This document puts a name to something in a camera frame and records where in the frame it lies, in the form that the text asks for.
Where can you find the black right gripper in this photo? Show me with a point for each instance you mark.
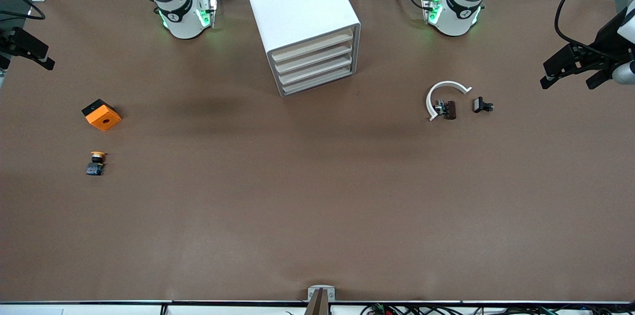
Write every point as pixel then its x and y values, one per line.
pixel 10 40

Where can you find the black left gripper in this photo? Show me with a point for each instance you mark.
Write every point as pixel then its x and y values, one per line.
pixel 606 39

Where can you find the yellow push button switch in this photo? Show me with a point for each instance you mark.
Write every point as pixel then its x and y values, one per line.
pixel 94 168

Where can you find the white plastic drawer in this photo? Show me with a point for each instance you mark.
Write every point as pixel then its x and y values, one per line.
pixel 313 70
pixel 312 47
pixel 315 80
pixel 312 58

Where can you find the orange box with hole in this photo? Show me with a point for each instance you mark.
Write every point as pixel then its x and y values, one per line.
pixel 104 119

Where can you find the small black clip component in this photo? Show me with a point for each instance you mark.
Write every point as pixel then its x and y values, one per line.
pixel 479 104

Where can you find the dark brown small component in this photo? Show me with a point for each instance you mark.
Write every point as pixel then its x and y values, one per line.
pixel 450 109

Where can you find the brown table mat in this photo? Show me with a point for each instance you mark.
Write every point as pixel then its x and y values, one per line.
pixel 317 216

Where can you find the white table edge rail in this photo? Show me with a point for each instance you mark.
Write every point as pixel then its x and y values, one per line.
pixel 223 310

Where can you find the grey metal mount bracket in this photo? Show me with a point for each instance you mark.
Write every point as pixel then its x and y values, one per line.
pixel 322 289

